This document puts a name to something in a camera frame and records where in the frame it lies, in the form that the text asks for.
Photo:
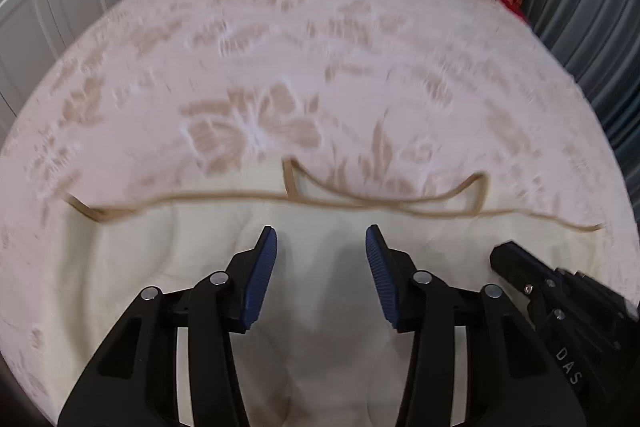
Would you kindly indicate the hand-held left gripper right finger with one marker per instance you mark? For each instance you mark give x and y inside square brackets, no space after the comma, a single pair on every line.
[382,282]

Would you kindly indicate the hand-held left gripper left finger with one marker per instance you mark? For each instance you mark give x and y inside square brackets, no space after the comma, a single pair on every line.
[259,282]

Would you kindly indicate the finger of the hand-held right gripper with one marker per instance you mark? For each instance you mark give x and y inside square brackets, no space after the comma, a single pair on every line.
[517,268]

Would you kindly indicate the cream quilted jacket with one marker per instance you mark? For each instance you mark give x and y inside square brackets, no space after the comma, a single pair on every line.
[320,307]

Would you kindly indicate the floral pink bedspread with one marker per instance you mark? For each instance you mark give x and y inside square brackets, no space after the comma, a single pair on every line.
[300,57]

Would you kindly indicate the grey curtain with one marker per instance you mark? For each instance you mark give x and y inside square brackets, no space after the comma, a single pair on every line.
[585,7]

